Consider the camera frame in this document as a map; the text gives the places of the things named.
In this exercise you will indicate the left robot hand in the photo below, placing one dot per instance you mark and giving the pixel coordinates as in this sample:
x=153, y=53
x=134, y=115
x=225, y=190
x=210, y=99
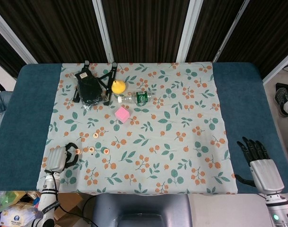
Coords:
x=55, y=159

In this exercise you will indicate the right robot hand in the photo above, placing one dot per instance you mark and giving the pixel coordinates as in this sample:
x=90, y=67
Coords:
x=266, y=175

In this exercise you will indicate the round wooden chess piece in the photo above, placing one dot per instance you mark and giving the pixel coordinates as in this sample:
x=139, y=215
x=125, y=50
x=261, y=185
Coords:
x=106, y=151
x=78, y=151
x=91, y=149
x=95, y=135

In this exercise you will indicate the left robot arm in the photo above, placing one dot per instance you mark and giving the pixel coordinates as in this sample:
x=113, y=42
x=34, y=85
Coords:
x=48, y=194

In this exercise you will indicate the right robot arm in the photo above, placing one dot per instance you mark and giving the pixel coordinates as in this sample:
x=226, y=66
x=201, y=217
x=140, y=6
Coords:
x=277, y=208

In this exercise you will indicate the brown cardboard box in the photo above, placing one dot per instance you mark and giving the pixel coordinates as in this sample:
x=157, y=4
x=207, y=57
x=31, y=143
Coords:
x=70, y=203

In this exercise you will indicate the teal table cover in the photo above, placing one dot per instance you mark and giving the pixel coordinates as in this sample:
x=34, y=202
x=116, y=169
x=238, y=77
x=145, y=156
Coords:
x=28, y=113

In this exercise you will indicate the light grey flat board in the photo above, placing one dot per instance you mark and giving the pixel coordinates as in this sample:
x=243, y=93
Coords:
x=224, y=210

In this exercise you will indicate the green plastic bag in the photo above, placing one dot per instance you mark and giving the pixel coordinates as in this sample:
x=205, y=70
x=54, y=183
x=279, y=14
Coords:
x=6, y=198

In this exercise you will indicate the white bag blue logo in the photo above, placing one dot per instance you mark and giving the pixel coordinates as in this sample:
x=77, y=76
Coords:
x=16, y=217

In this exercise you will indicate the black mesh sneaker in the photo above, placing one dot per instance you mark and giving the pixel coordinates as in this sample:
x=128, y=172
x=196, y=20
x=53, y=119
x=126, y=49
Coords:
x=281, y=99

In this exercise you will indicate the bag of black items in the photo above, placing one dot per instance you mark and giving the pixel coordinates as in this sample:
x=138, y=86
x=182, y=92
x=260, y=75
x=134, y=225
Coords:
x=89, y=89

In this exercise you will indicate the pink cube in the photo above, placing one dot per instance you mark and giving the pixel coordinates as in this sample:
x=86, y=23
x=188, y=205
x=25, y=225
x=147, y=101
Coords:
x=122, y=114

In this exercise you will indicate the grey robot torso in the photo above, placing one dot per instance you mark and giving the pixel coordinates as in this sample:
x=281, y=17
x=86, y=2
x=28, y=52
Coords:
x=134, y=205

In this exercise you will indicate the black folding stand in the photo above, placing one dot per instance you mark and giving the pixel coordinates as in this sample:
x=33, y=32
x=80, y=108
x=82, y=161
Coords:
x=110, y=85

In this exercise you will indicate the yellow toy pear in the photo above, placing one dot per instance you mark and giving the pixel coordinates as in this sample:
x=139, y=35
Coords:
x=118, y=88

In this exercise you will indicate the clear bottle green label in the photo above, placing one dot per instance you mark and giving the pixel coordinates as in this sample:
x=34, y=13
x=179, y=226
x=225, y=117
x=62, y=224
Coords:
x=141, y=97

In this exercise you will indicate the floral printed tablecloth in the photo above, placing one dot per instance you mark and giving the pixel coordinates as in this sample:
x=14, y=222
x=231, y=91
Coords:
x=158, y=132

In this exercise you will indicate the dark folding partition screen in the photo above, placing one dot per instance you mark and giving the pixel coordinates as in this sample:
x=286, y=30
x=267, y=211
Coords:
x=146, y=28

